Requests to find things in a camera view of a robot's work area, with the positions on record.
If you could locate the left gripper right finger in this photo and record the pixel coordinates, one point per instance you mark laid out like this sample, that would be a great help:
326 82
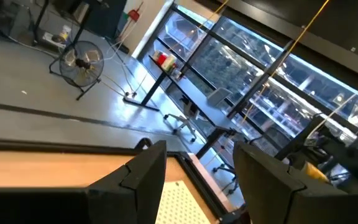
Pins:
269 193

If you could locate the red dustpan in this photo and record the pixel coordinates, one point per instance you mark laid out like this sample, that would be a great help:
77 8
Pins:
133 14

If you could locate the black window frame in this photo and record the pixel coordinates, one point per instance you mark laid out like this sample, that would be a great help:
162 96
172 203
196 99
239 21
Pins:
256 84

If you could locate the white perforated metal stand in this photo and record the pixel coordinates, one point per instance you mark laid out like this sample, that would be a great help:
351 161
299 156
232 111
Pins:
179 205

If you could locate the white office chair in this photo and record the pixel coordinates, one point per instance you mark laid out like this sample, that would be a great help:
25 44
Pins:
217 95

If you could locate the white plastic jar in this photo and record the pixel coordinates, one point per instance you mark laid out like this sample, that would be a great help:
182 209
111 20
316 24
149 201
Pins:
64 32

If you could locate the black cabinet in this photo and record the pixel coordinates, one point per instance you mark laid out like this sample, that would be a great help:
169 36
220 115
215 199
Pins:
107 18

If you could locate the long black desk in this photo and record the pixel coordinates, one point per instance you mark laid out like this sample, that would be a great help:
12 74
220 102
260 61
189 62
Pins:
185 84

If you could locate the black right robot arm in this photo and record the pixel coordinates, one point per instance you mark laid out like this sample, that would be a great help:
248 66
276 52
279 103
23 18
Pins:
353 161

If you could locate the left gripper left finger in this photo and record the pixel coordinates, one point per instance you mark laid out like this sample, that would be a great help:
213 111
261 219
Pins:
135 199

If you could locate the black floor fan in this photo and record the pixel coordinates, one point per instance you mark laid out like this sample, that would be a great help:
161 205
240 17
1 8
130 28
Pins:
82 63

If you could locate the red container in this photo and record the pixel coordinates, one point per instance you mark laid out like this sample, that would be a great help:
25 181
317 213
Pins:
162 59

